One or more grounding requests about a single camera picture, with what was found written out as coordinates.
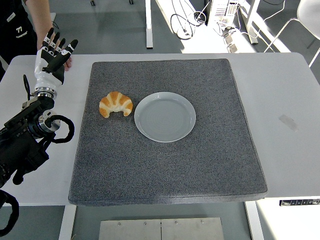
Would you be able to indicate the person's hand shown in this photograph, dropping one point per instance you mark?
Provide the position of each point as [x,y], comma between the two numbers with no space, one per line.
[68,63]

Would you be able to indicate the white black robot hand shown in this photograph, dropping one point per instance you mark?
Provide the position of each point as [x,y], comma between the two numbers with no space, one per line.
[47,75]

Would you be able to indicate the golden croissant bread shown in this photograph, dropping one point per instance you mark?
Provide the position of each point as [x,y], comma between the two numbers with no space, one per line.
[115,100]

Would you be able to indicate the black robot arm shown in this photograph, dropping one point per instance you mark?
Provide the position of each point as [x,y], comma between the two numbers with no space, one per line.
[20,147]

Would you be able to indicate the person's forearm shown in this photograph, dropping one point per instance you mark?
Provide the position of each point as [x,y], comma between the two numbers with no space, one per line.
[38,17]

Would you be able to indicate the round grey plate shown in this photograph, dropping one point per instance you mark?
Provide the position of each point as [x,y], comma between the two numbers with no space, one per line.
[165,117]

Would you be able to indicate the grey metal plate with screws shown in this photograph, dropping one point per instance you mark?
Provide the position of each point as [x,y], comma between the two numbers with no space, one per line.
[162,230]

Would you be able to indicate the person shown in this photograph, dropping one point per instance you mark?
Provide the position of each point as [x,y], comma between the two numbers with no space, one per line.
[12,30]

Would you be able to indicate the grey fabric mat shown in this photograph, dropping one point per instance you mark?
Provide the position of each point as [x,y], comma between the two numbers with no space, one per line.
[162,170]

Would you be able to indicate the white table leg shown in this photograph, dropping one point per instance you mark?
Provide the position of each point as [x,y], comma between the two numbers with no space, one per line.
[254,222]
[67,222]

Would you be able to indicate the white computer case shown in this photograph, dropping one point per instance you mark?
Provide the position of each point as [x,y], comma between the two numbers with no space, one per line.
[222,11]

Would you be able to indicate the grey power strip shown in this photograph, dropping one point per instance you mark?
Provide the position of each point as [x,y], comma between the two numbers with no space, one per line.
[232,41]

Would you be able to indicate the grey tape piece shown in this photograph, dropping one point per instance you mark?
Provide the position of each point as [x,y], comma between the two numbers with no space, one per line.
[288,122]

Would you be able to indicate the white chair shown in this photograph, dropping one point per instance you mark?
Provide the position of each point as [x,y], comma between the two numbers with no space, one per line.
[307,15]

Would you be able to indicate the table height control panel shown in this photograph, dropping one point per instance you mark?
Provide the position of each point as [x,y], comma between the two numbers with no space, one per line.
[300,202]

